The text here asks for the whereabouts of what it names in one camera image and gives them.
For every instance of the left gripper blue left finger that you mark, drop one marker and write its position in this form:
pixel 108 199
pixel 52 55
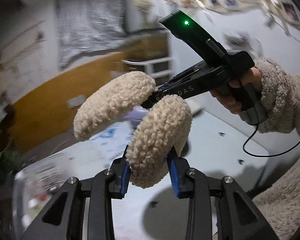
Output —
pixel 82 206

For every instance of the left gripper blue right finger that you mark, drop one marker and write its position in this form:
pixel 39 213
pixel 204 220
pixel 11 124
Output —
pixel 237 216

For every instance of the beige fluffy earmuffs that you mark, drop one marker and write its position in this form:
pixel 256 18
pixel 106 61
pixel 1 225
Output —
pixel 165 126

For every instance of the purple plush toy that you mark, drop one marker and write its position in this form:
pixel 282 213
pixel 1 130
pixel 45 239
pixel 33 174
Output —
pixel 136 114

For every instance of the beige fleece sleeve forearm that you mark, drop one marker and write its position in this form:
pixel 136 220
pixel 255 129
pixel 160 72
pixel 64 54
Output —
pixel 280 97

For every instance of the person right hand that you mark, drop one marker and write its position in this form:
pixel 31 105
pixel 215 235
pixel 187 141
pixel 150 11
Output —
pixel 251 77

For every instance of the clear plastic storage bin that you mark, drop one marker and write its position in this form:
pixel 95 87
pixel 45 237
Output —
pixel 33 187

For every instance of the white drawer cabinet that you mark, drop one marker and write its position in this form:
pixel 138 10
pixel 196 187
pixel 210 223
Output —
pixel 155 68

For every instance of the glass fish tank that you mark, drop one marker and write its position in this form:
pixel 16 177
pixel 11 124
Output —
pixel 147 47

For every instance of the white blue printed package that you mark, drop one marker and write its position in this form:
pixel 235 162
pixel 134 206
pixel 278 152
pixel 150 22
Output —
pixel 119 132

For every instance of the dried flowers vase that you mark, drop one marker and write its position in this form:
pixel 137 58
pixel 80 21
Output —
pixel 144 6

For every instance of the silver foil sheet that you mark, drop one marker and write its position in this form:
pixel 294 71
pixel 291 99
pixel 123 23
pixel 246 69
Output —
pixel 88 28

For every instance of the white wall power socket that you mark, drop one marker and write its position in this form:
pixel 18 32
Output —
pixel 76 101

